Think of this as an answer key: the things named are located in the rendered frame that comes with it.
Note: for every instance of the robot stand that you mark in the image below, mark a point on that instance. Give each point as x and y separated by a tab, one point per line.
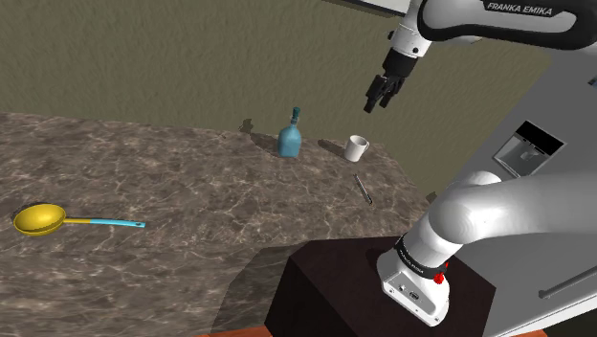
336	298

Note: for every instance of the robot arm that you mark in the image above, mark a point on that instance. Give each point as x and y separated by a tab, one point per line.
489	210

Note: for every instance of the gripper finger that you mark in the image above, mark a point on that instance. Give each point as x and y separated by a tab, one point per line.
372	94
387	95

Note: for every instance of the dark pen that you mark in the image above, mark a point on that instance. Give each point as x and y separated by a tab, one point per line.
363	189

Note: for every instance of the white mug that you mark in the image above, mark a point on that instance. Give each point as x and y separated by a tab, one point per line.
355	148

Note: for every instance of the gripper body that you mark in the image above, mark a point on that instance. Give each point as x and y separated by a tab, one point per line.
397	65

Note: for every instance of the blue glass bottle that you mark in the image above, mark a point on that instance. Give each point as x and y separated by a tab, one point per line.
289	140

